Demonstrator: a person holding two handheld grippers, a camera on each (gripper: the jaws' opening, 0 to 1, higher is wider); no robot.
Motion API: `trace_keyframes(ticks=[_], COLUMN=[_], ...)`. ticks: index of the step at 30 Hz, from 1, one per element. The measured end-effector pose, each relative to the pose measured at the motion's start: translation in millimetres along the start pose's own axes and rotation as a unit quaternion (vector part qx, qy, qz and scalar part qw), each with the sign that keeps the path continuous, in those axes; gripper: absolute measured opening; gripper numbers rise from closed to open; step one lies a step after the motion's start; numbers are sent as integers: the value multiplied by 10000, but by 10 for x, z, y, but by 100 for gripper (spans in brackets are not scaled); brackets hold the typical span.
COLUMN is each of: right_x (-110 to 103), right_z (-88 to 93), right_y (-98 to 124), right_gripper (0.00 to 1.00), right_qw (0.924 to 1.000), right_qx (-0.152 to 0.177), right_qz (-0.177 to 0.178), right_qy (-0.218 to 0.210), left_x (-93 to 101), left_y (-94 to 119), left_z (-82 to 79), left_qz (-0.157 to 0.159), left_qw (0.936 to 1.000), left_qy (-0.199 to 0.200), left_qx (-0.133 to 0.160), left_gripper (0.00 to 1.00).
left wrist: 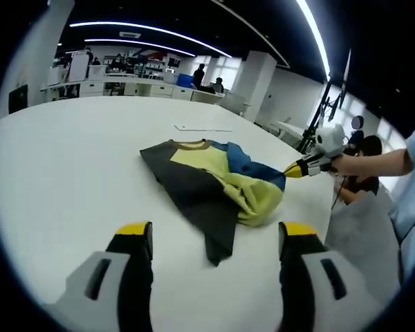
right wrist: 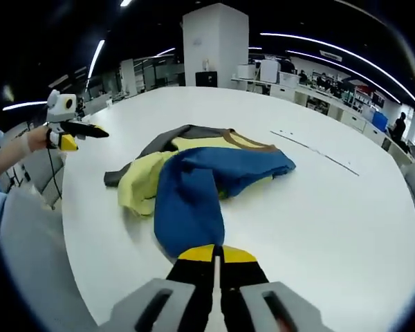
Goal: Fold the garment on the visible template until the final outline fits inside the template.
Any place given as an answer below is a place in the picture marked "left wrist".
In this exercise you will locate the person's light blue shirt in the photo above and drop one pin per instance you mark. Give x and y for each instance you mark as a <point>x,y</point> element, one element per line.
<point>413,186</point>

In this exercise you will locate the white square pillar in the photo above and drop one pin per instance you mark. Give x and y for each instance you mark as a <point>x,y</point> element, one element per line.
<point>38,69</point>
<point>261,86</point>

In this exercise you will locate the ceiling light strip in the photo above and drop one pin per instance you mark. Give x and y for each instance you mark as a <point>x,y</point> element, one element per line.
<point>314,34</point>
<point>148,27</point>
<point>138,42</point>

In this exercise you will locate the white machine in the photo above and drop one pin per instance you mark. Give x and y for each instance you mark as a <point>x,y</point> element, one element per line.
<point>57,76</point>

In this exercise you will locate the blue box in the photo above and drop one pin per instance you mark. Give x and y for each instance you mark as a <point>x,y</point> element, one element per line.
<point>185,79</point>

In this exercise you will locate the person's right hand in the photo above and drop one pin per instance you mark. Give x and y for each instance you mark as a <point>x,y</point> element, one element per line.
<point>342,165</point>

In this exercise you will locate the thin template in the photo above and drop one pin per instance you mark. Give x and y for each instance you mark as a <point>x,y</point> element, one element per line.
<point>200,129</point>

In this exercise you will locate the ceiling air vent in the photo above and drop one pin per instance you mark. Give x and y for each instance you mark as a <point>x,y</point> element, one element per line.
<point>129,34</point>

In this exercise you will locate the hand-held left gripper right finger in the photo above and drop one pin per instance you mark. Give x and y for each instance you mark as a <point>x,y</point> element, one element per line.
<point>318,297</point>

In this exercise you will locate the white board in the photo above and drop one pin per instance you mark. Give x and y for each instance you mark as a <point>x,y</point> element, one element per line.
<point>78,67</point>

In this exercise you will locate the yellow blue grey garment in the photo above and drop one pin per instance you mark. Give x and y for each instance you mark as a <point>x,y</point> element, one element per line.
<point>193,190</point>

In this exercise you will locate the white cabinet counter row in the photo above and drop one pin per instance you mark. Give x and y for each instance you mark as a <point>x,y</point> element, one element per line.
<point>152,90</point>

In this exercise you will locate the black cabinet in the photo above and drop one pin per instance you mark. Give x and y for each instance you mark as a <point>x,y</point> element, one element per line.
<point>18,99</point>

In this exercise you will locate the black tripod stand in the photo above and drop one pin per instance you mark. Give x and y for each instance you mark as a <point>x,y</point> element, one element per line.
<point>320,103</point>

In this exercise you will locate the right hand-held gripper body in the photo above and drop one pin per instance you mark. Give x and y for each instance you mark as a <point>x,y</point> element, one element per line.
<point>330,140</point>

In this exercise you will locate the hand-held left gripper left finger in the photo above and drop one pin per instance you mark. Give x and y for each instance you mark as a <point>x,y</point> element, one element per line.
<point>103,297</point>

